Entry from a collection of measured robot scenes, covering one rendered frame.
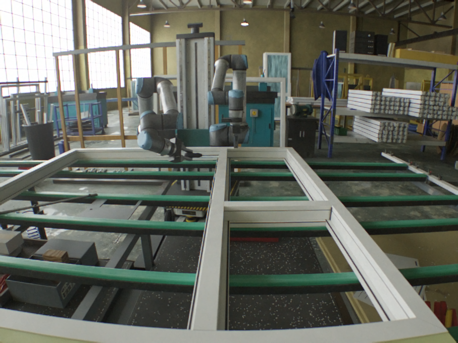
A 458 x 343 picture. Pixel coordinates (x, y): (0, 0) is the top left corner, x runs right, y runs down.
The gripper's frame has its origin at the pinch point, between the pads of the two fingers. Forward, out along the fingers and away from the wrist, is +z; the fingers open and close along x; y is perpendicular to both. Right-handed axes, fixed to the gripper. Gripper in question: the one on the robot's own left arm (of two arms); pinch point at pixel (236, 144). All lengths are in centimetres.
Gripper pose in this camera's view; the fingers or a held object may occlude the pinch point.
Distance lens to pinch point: 176.5
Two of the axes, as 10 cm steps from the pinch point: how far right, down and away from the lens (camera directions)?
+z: 0.0, 9.5, 3.1
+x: 0.1, -3.1, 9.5
